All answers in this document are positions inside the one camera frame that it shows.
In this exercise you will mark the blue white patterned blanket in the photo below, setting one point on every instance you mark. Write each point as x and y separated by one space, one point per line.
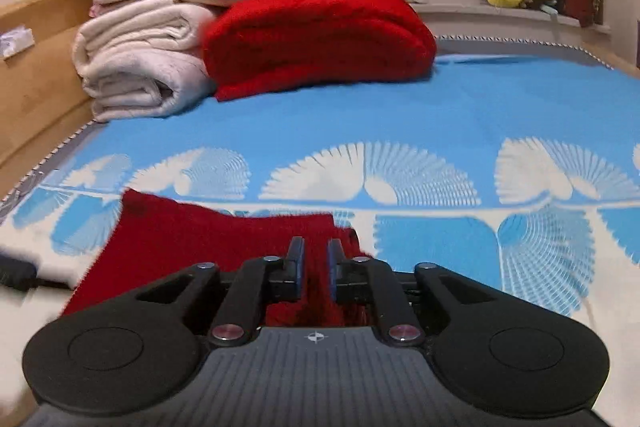
400 117

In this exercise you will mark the dark red knit sweater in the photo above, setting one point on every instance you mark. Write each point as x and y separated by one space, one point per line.
165 237

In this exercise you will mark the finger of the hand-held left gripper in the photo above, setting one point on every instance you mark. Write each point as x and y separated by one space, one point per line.
17 272

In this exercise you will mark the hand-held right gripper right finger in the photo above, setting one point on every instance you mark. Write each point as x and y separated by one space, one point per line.
333 272

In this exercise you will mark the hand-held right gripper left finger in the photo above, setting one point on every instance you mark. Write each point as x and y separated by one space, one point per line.
299 272

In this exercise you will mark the white window sill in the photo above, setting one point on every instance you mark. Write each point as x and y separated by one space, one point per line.
475 13

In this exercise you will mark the folded bright red sweater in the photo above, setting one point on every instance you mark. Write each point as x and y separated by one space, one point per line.
320 37

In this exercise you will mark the wooden bed frame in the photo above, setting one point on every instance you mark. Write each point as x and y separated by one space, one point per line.
40 97

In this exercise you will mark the white label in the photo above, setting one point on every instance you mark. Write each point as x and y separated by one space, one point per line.
16 41

